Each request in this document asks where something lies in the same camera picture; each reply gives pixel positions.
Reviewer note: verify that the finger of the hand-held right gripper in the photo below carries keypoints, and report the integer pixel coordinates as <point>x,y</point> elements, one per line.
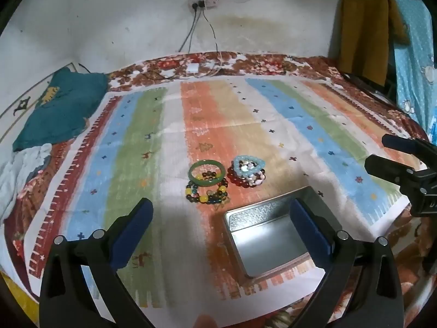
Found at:
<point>406,145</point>
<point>385,170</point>

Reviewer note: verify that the mustard yellow garment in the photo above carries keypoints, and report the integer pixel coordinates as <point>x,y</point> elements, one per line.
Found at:
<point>362,27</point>

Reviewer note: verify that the white charger adapter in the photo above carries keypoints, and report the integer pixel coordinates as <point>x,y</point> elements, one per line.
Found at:
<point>193,68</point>

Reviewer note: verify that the blue dotted cloth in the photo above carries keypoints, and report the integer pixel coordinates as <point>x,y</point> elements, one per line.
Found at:
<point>414,47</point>

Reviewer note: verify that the green jade bangle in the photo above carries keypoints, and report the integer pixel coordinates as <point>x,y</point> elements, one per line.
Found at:
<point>193,177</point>

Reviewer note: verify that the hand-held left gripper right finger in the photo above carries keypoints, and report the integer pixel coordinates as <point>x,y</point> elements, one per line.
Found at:
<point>309,227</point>

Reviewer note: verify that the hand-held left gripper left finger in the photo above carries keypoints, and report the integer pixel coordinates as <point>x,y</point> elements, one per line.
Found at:
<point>135,225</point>

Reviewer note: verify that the striped printed mat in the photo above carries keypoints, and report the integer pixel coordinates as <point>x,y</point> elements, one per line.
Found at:
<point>211,119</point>

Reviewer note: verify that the silver metal tin box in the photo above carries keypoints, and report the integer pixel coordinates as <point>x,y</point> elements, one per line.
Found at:
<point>269,242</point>

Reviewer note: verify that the light grey cloth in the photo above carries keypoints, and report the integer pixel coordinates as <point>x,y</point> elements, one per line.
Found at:
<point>20,174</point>

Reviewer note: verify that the teal cloth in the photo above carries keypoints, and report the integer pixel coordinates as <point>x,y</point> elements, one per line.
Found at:
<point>61,109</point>

